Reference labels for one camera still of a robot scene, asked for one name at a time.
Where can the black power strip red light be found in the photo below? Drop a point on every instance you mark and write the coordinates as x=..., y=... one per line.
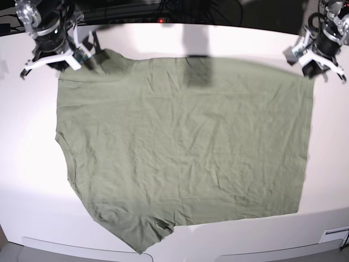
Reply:
x=164, y=19

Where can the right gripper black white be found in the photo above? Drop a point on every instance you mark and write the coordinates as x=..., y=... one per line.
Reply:
x=57, y=41

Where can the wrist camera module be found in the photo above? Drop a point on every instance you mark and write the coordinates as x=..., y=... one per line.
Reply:
x=78, y=58
x=293, y=55

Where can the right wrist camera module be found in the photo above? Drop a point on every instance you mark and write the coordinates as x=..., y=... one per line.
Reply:
x=78, y=58

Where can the green T-shirt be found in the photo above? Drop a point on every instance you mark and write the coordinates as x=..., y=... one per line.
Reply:
x=158, y=143

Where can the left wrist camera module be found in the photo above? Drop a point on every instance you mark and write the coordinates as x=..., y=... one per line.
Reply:
x=293, y=55

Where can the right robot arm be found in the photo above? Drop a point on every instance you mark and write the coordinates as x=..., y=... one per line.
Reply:
x=45, y=10

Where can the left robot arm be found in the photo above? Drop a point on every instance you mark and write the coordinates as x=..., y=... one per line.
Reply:
x=334, y=16

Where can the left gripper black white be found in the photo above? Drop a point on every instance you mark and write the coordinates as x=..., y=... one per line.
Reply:
x=320, y=53

